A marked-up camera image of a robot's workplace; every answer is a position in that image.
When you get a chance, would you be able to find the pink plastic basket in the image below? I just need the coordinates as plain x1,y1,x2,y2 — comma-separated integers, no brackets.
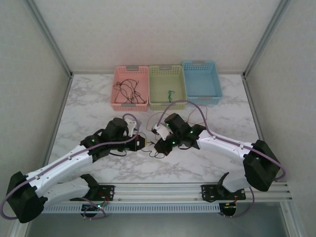
110,65,150,112

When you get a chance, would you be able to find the aluminium table edge rail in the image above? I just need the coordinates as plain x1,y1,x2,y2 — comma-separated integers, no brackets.
41,75,74,173
242,75,267,146

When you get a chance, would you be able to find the green plastic basket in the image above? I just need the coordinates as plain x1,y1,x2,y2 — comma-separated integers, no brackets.
148,64,188,111

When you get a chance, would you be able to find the slotted cable duct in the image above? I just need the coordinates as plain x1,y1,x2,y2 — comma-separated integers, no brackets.
43,203,221,213

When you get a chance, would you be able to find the black control board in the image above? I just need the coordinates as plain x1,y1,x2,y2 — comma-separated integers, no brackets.
221,202,238,218
81,203,104,218

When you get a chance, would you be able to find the black mounting plate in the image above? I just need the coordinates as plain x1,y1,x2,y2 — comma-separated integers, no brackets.
201,184,247,202
95,185,116,201

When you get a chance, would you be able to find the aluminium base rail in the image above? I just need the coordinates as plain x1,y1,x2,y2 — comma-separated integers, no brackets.
23,182,294,204

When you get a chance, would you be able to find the blue plastic basket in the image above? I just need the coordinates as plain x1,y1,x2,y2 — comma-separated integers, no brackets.
182,60,223,106

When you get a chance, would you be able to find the thin black cable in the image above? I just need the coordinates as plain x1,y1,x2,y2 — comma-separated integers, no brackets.
130,80,147,105
116,79,136,104
113,81,133,101

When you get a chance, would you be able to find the aluminium frame post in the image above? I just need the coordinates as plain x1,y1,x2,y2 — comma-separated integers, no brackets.
242,0,292,79
24,0,74,79

